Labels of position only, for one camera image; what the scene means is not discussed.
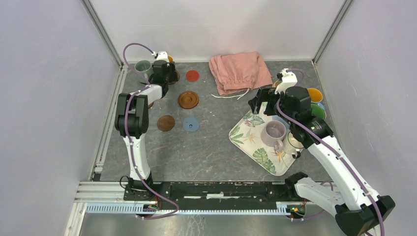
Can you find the light blue round coaster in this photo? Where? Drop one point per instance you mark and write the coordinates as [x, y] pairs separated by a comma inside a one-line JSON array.
[[191, 124]]

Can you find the beige ceramic mug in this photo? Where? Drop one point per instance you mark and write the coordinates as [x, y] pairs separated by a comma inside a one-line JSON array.
[[276, 84]]

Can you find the floral leaf print tray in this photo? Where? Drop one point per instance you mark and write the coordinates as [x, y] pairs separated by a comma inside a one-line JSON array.
[[246, 135]]

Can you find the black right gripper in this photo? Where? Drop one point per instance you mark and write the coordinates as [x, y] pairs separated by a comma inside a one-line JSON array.
[[264, 95]]

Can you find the light blue ceramic mug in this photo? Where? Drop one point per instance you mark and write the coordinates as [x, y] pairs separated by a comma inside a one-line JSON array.
[[278, 118]]

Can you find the grey green ceramic mug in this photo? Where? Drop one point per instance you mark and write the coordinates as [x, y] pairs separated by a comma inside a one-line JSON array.
[[145, 69]]

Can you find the blue butterfly mug orange inside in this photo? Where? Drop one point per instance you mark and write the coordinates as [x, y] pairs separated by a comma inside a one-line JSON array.
[[316, 97]]

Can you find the lilac ceramic mug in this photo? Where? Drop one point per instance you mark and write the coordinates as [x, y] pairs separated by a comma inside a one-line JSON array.
[[272, 135]]

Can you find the floral mug green inside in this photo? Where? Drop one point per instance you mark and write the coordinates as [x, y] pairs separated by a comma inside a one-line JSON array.
[[318, 111]]

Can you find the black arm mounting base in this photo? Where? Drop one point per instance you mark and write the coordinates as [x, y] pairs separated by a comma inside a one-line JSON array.
[[211, 196]]

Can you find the pink folded cloth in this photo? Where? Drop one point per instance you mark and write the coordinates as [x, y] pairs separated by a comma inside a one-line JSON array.
[[239, 72]]

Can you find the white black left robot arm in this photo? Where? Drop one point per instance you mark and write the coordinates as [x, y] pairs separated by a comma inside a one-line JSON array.
[[132, 121]]

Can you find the white mug black rim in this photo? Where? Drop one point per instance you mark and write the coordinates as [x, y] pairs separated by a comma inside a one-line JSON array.
[[292, 146]]

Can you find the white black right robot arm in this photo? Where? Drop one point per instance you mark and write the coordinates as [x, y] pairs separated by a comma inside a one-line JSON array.
[[356, 206]]

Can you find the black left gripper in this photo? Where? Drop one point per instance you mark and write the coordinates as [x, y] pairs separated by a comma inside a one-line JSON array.
[[171, 69]]

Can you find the dark brown wooden coaster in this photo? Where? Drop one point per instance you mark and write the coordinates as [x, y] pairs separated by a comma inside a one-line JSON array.
[[166, 123]]

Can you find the red round coaster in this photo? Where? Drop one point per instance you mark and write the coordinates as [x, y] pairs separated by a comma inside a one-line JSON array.
[[192, 75]]

